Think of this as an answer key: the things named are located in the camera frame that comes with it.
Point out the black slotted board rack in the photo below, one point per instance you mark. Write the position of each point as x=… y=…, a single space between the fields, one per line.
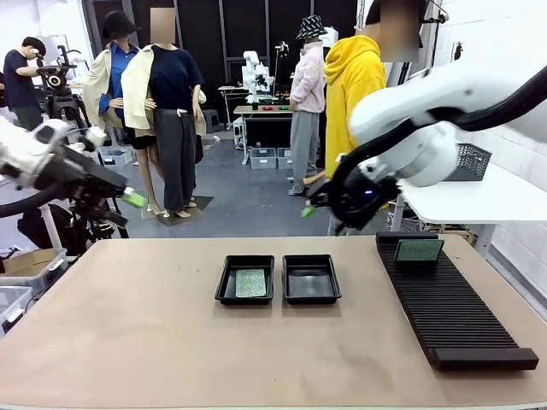
x=461 y=333

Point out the dark mannequin base plate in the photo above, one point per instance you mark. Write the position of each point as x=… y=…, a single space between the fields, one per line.
x=201 y=200

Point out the white side table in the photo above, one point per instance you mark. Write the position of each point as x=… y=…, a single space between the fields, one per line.
x=491 y=200

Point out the grey work table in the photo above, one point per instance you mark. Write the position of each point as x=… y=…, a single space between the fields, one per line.
x=256 y=110

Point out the grey plastic woven basket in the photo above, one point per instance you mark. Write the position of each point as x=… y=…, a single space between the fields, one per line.
x=472 y=162

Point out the black plastic ESD tray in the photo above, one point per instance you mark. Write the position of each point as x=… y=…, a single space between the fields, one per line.
x=226 y=284
x=311 y=284

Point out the clear bin with grey latch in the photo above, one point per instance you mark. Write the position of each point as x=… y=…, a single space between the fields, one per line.
x=13 y=307
x=47 y=277

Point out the clear storage bin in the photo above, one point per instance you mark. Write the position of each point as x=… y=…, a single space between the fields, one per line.
x=262 y=159
x=284 y=159
x=115 y=158

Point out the mannequin with navy shirt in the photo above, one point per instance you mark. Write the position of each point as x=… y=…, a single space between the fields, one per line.
x=171 y=77

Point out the person in navy shirt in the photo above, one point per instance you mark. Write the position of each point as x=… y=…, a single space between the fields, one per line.
x=17 y=81

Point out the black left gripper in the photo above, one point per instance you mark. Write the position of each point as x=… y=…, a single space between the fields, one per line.
x=85 y=183

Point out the black bag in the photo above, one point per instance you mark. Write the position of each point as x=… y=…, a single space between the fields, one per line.
x=64 y=239

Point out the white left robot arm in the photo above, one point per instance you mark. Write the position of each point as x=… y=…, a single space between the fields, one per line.
x=25 y=149

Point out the brown cardboard box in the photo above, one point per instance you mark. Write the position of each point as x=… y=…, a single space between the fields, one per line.
x=30 y=260

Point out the mannequin with black hat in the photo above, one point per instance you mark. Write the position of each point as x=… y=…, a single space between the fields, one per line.
x=117 y=77

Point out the green printed circuit board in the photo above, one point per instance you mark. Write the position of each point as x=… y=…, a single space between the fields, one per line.
x=251 y=282
x=419 y=251

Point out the small white robot arm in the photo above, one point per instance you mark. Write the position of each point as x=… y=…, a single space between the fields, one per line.
x=250 y=60

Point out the person in yellow hoodie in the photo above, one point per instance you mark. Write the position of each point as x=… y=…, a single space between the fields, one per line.
x=350 y=85

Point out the grey step stool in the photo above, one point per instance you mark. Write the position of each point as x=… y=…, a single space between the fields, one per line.
x=210 y=119

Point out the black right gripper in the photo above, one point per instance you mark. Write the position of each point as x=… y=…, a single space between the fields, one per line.
x=363 y=192

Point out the black camera tripod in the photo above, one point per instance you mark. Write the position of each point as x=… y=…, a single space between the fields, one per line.
x=64 y=107

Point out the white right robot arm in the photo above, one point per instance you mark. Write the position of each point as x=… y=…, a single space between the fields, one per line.
x=427 y=98

